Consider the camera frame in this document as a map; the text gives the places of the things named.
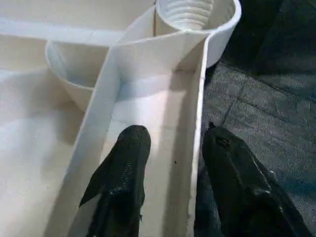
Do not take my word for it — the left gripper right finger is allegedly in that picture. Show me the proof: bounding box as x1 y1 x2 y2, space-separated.
202 121 312 237

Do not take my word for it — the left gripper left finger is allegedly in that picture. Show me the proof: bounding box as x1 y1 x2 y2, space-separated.
79 124 152 237

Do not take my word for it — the white plastic table top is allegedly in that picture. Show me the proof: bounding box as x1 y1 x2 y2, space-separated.
0 0 242 237

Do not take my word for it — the white plastic table leg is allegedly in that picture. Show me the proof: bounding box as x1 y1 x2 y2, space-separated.
156 0 215 32

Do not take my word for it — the black plastic mat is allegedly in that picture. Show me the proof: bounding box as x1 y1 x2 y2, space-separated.
195 0 316 237

